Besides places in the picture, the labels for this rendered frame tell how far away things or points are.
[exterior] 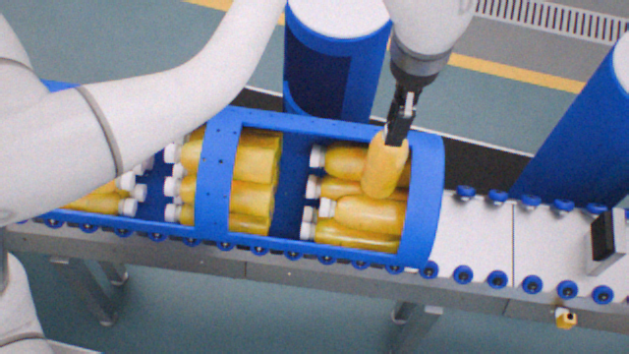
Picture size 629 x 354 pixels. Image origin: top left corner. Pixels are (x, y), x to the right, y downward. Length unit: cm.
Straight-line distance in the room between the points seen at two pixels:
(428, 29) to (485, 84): 213
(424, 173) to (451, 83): 167
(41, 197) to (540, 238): 126
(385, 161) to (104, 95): 67
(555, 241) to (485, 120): 129
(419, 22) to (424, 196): 52
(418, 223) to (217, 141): 42
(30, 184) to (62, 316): 194
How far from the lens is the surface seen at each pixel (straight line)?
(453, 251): 168
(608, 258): 166
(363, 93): 205
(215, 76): 79
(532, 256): 173
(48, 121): 72
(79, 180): 73
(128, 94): 75
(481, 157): 272
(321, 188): 152
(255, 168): 141
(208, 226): 144
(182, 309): 257
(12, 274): 126
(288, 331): 253
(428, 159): 141
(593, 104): 201
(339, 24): 181
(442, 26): 95
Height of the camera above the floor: 246
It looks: 63 degrees down
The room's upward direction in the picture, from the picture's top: 7 degrees clockwise
